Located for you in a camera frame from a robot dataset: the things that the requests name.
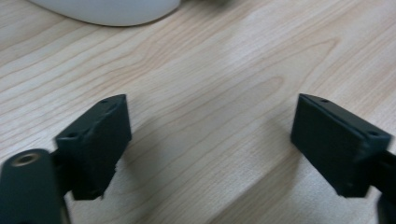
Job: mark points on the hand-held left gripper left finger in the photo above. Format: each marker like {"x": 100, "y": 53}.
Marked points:
{"x": 96, "y": 149}

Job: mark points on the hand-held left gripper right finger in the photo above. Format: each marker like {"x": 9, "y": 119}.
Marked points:
{"x": 333, "y": 146}

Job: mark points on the white pedal trash can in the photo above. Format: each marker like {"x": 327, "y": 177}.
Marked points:
{"x": 109, "y": 11}

